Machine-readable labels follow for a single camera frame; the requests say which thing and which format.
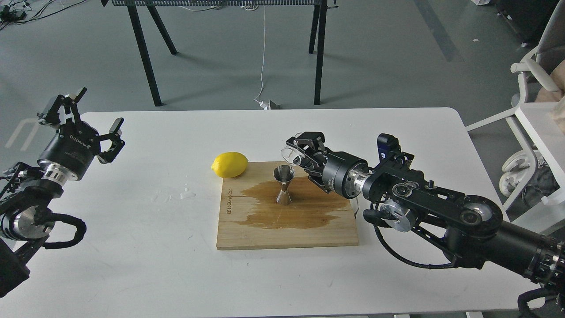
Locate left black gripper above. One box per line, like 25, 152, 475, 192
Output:
37, 87, 125, 181

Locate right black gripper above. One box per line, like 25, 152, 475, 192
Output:
286, 132, 369, 198

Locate steel jigger measuring cup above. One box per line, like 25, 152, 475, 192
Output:
274, 165, 295, 205

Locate small clear glass cup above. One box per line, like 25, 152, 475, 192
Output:
280, 146, 305, 168

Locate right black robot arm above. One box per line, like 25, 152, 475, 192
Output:
285, 132, 564, 318

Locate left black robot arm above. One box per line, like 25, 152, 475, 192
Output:
0, 88, 125, 296

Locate yellow lemon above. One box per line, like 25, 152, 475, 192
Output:
211, 152, 248, 178

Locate wooden cutting board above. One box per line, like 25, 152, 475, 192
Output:
216, 162, 359, 251

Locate white side table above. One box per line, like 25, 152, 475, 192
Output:
514, 102, 565, 234

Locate white office chair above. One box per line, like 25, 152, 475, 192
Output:
466, 0, 564, 206

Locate white cable with plug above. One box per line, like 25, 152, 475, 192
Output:
253, 5, 281, 110

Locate black cables on floor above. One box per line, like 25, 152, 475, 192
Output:
0, 0, 89, 31

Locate black metal table frame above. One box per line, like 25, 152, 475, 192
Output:
100, 0, 338, 107

